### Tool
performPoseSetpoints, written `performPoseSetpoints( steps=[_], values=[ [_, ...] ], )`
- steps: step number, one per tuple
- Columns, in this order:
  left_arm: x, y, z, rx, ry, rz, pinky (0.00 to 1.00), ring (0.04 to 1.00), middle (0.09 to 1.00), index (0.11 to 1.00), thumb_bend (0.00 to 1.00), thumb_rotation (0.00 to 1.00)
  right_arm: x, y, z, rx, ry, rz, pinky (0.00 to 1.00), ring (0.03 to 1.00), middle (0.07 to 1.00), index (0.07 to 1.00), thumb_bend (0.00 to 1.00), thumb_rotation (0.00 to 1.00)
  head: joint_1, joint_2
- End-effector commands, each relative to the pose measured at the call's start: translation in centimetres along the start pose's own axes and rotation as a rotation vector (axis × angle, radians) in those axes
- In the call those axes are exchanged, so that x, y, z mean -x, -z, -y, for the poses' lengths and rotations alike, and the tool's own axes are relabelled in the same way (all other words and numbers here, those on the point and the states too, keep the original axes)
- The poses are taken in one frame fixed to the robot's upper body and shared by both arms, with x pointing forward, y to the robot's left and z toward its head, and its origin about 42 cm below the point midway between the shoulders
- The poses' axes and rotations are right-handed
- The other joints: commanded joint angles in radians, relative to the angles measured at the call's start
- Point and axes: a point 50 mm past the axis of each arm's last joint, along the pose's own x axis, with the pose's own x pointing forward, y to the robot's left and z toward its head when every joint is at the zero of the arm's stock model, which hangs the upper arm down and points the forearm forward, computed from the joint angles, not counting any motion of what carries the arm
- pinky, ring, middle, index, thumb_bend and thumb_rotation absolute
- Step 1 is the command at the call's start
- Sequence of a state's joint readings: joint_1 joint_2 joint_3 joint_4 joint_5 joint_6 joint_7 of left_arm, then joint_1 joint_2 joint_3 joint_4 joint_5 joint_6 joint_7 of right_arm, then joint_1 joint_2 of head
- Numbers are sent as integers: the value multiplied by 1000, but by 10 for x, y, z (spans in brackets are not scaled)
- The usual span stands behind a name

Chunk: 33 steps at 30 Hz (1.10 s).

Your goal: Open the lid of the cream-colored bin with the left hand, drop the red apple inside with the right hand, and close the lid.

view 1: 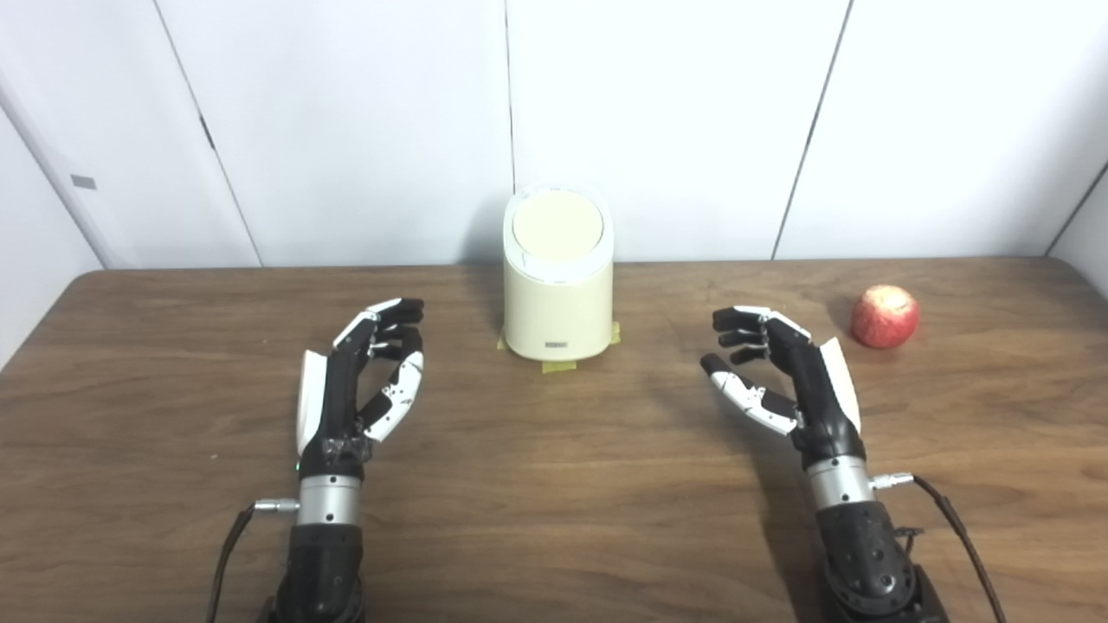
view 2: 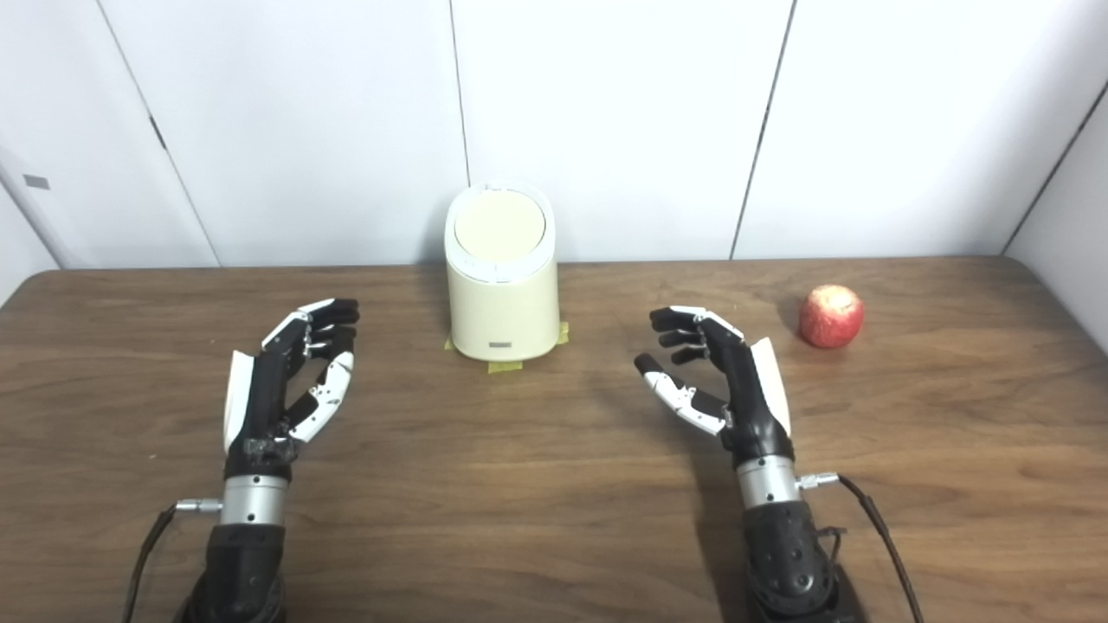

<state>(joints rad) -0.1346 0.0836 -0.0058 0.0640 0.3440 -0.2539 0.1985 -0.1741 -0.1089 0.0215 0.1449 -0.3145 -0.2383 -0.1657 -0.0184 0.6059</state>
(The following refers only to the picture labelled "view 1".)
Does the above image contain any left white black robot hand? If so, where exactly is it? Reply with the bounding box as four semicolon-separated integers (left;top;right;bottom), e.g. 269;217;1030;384
295;298;426;479

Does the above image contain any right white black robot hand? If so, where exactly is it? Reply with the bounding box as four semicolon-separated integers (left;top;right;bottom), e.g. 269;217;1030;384
699;305;866;472

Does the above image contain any red apple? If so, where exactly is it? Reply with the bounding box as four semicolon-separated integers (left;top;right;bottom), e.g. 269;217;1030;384
850;285;920;350

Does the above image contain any cream-colored round bin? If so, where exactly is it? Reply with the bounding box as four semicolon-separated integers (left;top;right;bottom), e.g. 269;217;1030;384
502;183;615;363

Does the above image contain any cream round bin lid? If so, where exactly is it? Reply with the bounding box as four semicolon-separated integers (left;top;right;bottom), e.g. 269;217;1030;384
512;190;605;265

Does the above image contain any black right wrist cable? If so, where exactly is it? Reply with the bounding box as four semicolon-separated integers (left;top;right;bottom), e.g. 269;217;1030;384
870;472;1009;623

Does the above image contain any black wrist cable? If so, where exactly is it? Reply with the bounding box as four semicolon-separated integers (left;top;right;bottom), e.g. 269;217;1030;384
870;472;1009;623
206;498;301;623

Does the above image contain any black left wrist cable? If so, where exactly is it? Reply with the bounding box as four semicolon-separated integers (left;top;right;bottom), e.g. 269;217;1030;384
206;498;301;623

